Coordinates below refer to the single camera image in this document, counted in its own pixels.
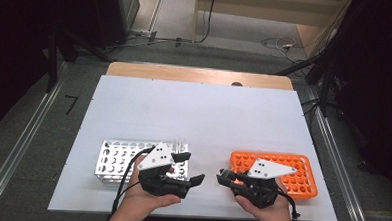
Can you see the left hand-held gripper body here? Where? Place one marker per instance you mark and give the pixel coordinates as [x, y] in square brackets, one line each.
[157, 159]

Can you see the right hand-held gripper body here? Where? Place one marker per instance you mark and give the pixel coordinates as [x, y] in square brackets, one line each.
[268, 168]

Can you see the group of clear test tubes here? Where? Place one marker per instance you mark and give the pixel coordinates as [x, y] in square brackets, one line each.
[179, 145]

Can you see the orange plastic test tube rack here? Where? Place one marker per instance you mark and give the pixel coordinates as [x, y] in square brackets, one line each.
[301, 185]

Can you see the silver metal test tube rack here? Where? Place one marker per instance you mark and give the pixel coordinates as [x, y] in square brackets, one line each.
[115, 160]

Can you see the person's left hand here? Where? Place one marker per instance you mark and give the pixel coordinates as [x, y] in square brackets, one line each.
[140, 201]

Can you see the person's right hand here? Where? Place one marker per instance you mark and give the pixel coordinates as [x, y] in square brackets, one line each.
[276, 214]

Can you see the black stand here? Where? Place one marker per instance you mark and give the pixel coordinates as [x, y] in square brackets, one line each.
[319, 72]
[54, 61]

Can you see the black curtain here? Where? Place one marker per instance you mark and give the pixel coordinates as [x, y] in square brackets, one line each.
[378, 81]
[9, 49]

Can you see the dark cabinet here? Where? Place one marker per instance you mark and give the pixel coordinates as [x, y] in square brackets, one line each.
[118, 13]

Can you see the metal floor rail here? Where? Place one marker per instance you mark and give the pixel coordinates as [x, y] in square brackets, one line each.
[341, 170]
[22, 139]

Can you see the light wooden furniture frame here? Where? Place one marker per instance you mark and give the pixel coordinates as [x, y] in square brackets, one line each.
[255, 9]

